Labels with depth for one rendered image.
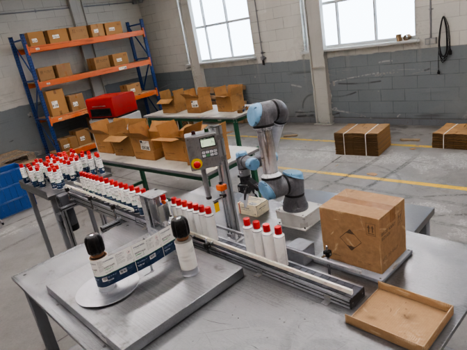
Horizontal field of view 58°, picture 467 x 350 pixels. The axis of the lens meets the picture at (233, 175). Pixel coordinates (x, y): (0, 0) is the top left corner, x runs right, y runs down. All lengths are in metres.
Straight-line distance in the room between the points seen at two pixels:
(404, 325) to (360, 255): 0.39
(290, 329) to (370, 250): 0.51
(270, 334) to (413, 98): 6.08
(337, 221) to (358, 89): 5.90
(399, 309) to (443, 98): 5.70
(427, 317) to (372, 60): 6.13
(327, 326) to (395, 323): 0.25
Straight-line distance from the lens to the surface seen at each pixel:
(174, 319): 1.90
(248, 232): 2.08
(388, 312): 1.83
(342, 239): 2.02
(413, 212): 2.58
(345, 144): 6.24
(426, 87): 7.34
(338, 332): 1.74
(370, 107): 7.75
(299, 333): 1.75
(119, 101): 7.61
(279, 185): 2.33
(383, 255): 1.97
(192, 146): 2.22
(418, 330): 1.76
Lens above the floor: 1.96
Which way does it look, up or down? 19 degrees down
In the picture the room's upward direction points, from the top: 10 degrees counter-clockwise
